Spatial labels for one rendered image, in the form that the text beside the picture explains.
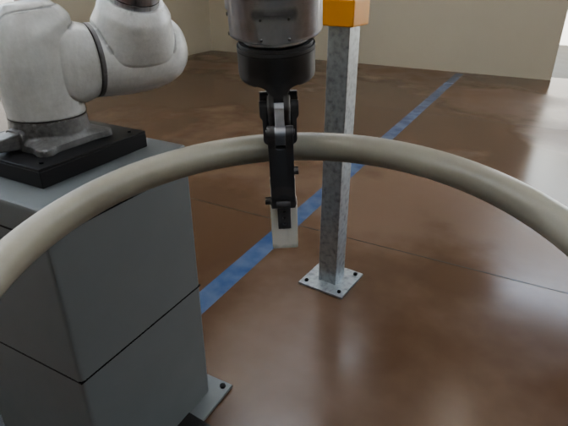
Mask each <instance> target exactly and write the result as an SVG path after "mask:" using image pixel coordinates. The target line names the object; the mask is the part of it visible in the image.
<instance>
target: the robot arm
mask: <svg viewBox="0 0 568 426"><path fill-rule="evenodd" d="M224 3H225V9H226V10H227V12H226V15H227V17H228V25H229V31H228V35H229V36H230V37H231V38H232V39H234V40H236V41H238V43H237V54H238V72H239V76H240V79H241V80H242V81H243V82H244V83H246V84H247V85H251V86H253V87H257V86H258V87H260V88H262V89H264V90H266V91H260V92H259V116H260V118H261V119H262V121H263V135H264V142H265V143H266V144H267V145H268V151H269V163H270V197H265V204H266V205H270V218H271V230H272V242H273V248H274V249H279V248H297V247H298V206H297V196H296V187H295V176H294V174H298V166H294V154H293V144H294V143H296V141H297V139H298V137H297V117H298V114H299V112H298V93H297V90H290V89H291V88H292V87H293V86H296V85H302V84H304V83H306V82H308V81H309V80H311V79H312V78H313V77H314V73H315V40H314V38H313V37H315V36H317V35H318V34H319V33H320V32H321V30H322V27H323V0H224ZM187 61H188V47H187V43H186V41H185V37H184V34H183V32H182V31H181V29H180V28H179V27H178V25H177V24H176V23H175V22H174V21H173V20H171V14H170V12H169V10H168V8H167V6H166V4H165V3H164V2H163V1H162V0H96V5H95V8H94V10H93V12H92V15H91V16H90V22H83V23H80V22H75V21H71V19H70V16H69V13H68V12H67V11H66V10H65V9H64V8H63V7H61V6H60V5H58V4H57V3H53V2H52V1H50V0H19V1H13V2H8V3H2V4H0V100H1V102H2V104H3V108H4V111H5V114H6V117H7V121H8V130H6V132H3V133H0V153H3V152H10V151H15V150H19V151H23V152H26V153H30V154H33V155H35V156H37V157H40V158H47V157H51V156H54V155H56V154H57V153H59V152H62V151H65V150H68V149H71V148H74V147H76V146H79V145H83V144H85V143H88V142H91V141H93V140H96V139H100V138H105V137H108V136H111V135H112V129H111V128H109V127H105V126H100V125H95V124H92V123H90V122H89V118H88V115H87V111H86V108H85V103H86V102H88V101H91V100H93V99H95V98H96V97H103V96H124V95H131V94H135V93H140V92H145V91H148V90H154V89H157V88H160V87H162V86H164V85H167V84H169V83H171V82H172V81H173V80H175V79H176V78H177V77H178V76H179V75H180V74H181V73H182V72H183V70H184V68H185V66H186V64H187Z"/></svg>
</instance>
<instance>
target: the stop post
mask: <svg viewBox="0 0 568 426"><path fill-rule="evenodd" d="M369 5H370V0H323V25H325V26H328V45H327V67H326V89H325V133H337V134H353V125H354V113H355V100H356V87H357V74H358V49H359V36H360V26H361V25H367V24H368V23H369ZM351 164H352V163H349V162H339V161H323V177H322V199H321V222H320V244H319V263H318V264H317V265H316V266H315V267H314V268H313V269H312V270H311V271H310V272H309V273H308V274H307V275H306V276H304V277H303V278H302V279H301V280H300V281H299V282H298V283H299V284H301V285H304V286H306V287H310V288H313V289H315V290H317V291H320V292H323V293H326V294H329V295H331V296H333V297H336V298H339V299H343V297H344V296H345V295H346V294H347V293H348V292H349V291H350V290H351V288H352V287H353V286H354V285H355V284H356V283H357V282H358V280H359V279H360V278H361V277H362V276H363V274H362V273H359V272H356V271H354V270H350V269H348V268H345V267H344V266H345V253H346V240H347V215H348V202H349V189H350V177H351Z"/></svg>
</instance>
